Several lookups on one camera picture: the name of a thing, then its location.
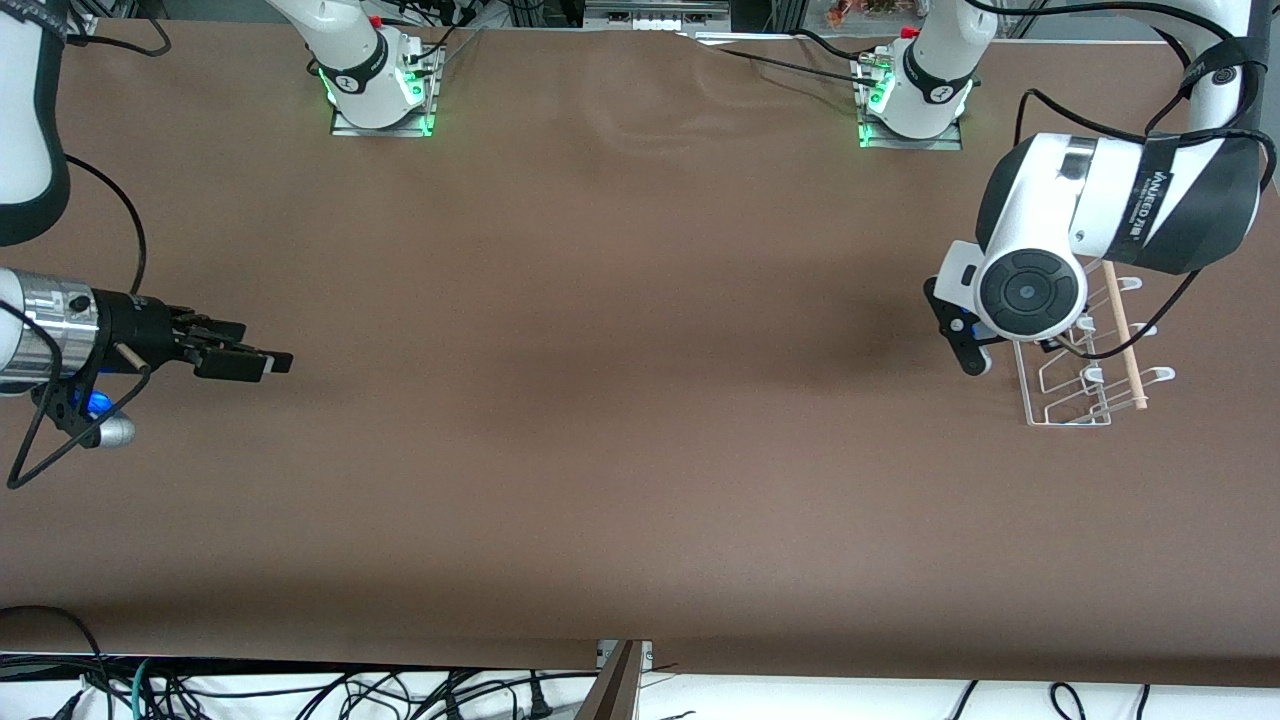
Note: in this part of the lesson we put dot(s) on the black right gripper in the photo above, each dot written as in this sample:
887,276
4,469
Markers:
138,324

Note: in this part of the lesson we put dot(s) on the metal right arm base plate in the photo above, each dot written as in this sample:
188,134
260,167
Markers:
400,128

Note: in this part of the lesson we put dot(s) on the black left camera bracket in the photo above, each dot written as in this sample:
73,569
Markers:
950,320

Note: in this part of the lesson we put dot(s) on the black right camera bracket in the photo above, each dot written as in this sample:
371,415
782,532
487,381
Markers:
65,405

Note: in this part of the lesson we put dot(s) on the brown table cover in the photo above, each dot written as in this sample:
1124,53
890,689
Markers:
640,450

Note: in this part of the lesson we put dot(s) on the metal table edge bracket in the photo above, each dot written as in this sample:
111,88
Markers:
615,690

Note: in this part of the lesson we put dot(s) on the white power strip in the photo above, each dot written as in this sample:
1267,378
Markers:
655,22

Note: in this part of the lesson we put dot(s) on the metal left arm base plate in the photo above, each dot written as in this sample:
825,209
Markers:
945,143

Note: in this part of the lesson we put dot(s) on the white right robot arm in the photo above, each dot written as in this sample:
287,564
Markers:
20,100

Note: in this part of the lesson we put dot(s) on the black camera bracket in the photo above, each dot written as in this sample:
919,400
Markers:
65,405
950,320

